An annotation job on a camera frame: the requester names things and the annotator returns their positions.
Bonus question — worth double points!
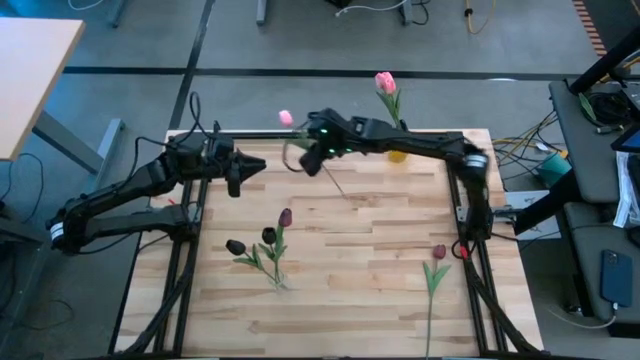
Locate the black diagonal beam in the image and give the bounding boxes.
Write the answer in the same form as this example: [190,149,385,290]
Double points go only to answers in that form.
[569,29,640,95]

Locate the white charging cable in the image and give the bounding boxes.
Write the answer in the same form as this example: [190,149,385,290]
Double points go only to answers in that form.
[547,302,620,331]

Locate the dark grey bench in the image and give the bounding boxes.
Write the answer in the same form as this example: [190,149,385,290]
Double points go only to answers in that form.
[548,79,640,204]

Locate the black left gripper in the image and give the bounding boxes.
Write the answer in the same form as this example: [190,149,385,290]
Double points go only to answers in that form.
[201,136,268,184]

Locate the bundle of floor cables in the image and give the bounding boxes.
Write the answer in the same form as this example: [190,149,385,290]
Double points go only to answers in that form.
[492,110,566,174]

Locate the yellow floor cable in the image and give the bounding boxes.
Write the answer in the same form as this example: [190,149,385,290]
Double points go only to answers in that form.
[462,0,497,36]

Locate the teal cup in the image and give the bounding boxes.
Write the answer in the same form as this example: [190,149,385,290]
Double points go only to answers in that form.
[537,152,571,189]

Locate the clear glass vase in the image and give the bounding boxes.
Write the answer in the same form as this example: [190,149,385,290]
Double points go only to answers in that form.
[269,272,292,293]

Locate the black camera cable loop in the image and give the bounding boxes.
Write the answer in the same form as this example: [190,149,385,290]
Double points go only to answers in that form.
[281,139,305,175]

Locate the dark red artificial tulip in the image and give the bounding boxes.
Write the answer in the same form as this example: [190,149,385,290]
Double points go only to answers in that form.
[273,207,294,289]
[422,244,453,358]

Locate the grey metal table leg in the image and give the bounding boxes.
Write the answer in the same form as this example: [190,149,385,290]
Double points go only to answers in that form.
[32,112,125,226]

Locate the white floor cable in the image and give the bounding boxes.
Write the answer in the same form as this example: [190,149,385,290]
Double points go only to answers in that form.
[334,0,409,18]

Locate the white papers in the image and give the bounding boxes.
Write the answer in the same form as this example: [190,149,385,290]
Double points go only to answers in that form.
[612,149,640,229]

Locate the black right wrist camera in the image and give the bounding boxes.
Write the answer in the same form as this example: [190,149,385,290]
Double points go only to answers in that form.
[298,148,318,177]

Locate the dark blue smartphone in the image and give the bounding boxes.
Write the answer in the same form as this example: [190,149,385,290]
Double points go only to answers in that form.
[599,249,634,308]

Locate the beige wooden table top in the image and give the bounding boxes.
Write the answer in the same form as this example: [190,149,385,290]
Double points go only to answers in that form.
[0,17,87,162]

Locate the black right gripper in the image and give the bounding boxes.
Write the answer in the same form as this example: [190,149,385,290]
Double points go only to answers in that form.
[305,107,352,169]

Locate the black artificial tulip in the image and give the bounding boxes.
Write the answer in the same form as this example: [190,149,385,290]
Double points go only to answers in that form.
[224,239,286,290]
[260,226,289,289]

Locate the black floor cable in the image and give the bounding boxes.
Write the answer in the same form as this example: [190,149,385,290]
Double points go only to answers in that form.
[0,152,45,226]

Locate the black aluminium table frame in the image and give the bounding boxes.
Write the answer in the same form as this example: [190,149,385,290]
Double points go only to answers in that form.
[107,119,546,359]

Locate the orange striped strip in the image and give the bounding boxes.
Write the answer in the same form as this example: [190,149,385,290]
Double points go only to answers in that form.
[572,0,609,57]

